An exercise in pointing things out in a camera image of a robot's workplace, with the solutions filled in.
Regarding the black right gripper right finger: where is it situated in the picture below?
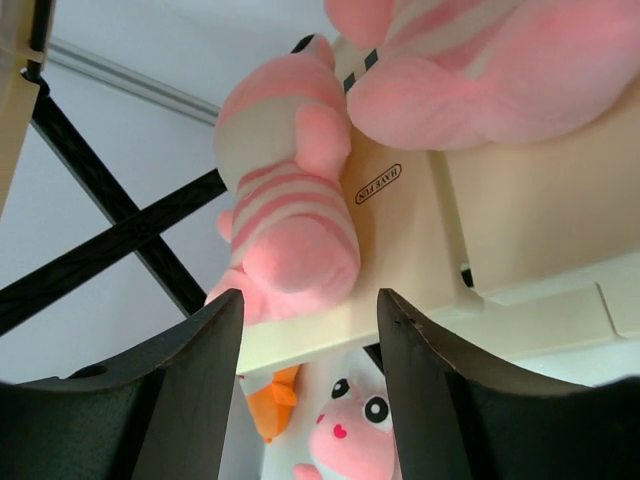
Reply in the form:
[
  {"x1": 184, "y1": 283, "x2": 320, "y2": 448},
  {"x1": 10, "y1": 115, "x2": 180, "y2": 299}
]
[{"x1": 377, "y1": 289, "x2": 639, "y2": 479}]

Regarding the orange shark plush left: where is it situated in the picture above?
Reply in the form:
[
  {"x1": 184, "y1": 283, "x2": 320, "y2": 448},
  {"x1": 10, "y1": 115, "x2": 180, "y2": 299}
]
[{"x1": 237, "y1": 365, "x2": 300, "y2": 444}]

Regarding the beige black three-tier shelf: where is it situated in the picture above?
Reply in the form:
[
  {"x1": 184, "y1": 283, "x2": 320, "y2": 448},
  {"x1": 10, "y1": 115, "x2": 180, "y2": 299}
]
[{"x1": 0, "y1": 0, "x2": 640, "y2": 376}]

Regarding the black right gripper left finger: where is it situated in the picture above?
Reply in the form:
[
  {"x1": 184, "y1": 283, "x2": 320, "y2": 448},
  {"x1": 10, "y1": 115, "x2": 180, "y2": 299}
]
[{"x1": 1, "y1": 290, "x2": 244, "y2": 479}]

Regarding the pink striped plush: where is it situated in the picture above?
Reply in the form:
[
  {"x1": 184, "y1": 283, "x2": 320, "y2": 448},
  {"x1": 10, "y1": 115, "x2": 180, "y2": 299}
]
[
  {"x1": 324, "y1": 0, "x2": 639, "y2": 150},
  {"x1": 213, "y1": 34, "x2": 361, "y2": 326},
  {"x1": 293, "y1": 370, "x2": 402, "y2": 480}
]

